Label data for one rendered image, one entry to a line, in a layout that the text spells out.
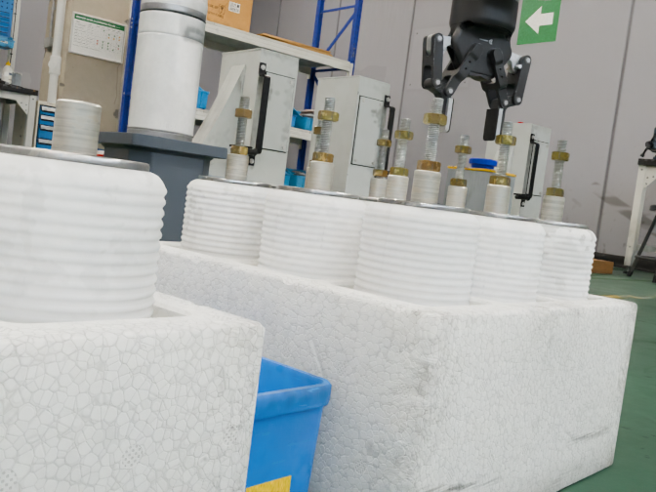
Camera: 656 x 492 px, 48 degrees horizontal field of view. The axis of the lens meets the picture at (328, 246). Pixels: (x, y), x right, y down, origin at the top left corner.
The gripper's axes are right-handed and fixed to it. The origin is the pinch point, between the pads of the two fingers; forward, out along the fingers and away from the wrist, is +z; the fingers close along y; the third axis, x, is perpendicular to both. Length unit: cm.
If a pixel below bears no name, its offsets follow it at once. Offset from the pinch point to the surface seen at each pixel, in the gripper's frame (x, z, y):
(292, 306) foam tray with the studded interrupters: 17.5, 19.2, 26.8
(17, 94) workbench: -531, -35, 27
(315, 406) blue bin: 26.7, 24.5, 28.2
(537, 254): 19.9, 12.9, 4.7
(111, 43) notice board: -629, -101, -50
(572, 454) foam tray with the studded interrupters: 19.7, 31.8, -3.4
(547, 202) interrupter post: 11.2, 7.9, -3.3
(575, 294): 15.8, 16.7, -4.6
